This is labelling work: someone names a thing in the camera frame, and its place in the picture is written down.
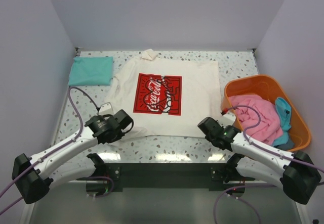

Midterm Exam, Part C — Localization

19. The pink t-shirt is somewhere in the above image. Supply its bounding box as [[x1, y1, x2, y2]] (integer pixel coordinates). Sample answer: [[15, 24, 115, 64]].
[[229, 95, 283, 145]]

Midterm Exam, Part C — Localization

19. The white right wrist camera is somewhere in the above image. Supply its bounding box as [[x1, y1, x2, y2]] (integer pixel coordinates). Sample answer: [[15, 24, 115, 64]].
[[219, 112, 236, 127]]

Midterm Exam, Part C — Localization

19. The light blue t-shirt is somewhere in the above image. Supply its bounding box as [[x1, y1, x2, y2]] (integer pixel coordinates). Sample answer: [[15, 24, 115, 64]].
[[272, 97, 292, 148]]

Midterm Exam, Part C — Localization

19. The folded teal t-shirt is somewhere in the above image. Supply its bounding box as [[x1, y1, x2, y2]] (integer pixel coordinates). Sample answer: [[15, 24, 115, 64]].
[[68, 57, 114, 86]]

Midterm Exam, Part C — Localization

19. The orange plastic basket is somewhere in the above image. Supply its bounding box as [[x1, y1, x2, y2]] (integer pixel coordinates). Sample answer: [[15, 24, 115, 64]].
[[221, 75, 311, 152]]

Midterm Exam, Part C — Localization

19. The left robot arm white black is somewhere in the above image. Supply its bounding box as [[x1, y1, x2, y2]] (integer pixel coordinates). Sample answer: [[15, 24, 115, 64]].
[[12, 110, 134, 204]]

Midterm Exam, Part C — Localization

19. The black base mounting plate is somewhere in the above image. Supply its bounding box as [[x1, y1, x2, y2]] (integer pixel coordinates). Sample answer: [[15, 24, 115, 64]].
[[85, 162, 246, 192]]

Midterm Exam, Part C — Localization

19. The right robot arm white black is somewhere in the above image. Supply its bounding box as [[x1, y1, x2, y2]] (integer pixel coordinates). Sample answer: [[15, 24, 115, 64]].
[[198, 117, 321, 205]]

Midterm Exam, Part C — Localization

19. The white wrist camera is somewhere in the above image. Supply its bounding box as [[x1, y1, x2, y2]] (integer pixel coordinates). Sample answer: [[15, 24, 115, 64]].
[[98, 103, 113, 115], [219, 112, 236, 127]]

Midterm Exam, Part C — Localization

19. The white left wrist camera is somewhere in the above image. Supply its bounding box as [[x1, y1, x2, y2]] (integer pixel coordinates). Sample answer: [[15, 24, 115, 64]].
[[98, 103, 113, 115]]

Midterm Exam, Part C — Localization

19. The white coca-cola t-shirt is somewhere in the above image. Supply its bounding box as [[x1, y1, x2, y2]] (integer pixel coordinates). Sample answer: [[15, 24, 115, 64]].
[[105, 51, 221, 139]]

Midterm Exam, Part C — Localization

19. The grey blue garment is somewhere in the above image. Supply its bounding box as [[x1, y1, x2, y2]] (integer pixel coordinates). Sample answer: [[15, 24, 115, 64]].
[[276, 139, 295, 151]]

